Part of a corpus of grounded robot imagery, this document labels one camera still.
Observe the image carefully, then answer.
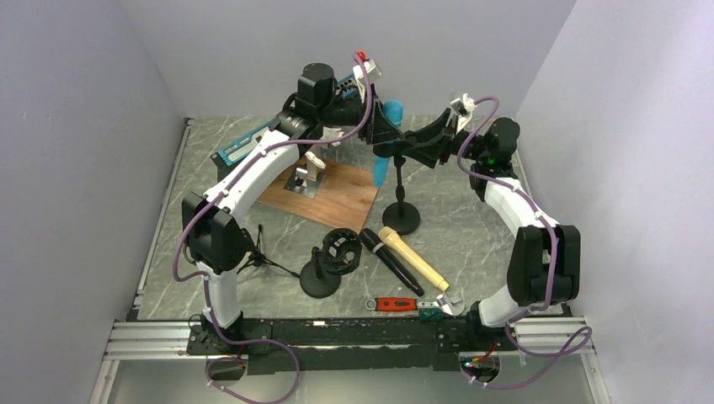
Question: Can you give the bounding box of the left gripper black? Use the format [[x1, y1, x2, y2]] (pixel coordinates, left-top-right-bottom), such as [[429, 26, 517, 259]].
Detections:
[[320, 83, 407, 146]]

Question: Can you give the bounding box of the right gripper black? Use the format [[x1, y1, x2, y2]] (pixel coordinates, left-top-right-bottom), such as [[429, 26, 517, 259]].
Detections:
[[402, 109, 489, 168]]

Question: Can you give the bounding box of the black clip mic stand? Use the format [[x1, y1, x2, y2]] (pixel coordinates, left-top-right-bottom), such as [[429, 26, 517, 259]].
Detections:
[[372, 142, 421, 236]]

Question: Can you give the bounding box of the beige gold microphone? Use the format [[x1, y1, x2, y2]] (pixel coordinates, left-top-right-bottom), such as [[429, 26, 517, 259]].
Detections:
[[378, 226, 450, 291]]

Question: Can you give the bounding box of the black microphone blue foam head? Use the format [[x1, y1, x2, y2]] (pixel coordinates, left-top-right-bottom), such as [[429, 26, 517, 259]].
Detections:
[[358, 227, 424, 297]]

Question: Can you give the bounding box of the black round base mic stand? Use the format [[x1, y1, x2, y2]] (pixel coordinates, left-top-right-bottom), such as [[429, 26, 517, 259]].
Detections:
[[299, 228, 362, 299]]

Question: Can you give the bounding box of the black tripod shock mount stand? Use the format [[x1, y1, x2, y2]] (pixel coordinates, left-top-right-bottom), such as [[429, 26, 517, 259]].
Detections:
[[237, 224, 300, 279]]

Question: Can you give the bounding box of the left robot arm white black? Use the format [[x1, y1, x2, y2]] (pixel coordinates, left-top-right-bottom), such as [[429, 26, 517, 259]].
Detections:
[[172, 56, 384, 354]]

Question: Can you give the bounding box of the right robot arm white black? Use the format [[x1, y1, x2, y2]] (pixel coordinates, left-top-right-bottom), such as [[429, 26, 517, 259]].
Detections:
[[404, 110, 581, 349]]

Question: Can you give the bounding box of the brown wooden board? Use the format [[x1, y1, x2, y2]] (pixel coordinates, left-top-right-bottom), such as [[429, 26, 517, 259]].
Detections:
[[258, 158, 378, 231]]

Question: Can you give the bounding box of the green small connector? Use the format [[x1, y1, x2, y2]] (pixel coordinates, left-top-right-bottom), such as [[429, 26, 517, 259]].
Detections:
[[418, 309, 445, 322]]

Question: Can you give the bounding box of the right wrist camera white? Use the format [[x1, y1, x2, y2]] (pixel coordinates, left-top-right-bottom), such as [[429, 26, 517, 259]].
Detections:
[[450, 93, 477, 133]]

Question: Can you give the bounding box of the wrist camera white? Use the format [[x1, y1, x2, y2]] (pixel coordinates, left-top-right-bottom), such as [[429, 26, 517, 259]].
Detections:
[[353, 50, 382, 102], [450, 93, 477, 133]]

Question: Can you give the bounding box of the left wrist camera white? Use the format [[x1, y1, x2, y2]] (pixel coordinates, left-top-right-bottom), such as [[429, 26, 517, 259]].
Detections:
[[353, 50, 382, 102]]

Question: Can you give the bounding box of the white silver bracket fixture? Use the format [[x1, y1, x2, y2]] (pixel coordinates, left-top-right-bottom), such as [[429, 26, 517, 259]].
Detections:
[[284, 141, 340, 199]]

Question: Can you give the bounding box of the blue network switch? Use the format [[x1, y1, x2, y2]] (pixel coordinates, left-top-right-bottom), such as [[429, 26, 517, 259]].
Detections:
[[210, 73, 359, 178]]

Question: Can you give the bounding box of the red handled adjustable wrench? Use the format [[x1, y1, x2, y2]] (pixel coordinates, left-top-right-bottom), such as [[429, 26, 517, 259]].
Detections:
[[365, 293, 465, 316]]

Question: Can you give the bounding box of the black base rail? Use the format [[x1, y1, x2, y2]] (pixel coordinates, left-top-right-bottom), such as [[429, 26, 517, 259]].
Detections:
[[185, 317, 516, 375]]

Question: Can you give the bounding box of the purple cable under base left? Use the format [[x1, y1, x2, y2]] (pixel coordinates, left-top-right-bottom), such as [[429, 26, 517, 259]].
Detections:
[[205, 337, 302, 404]]

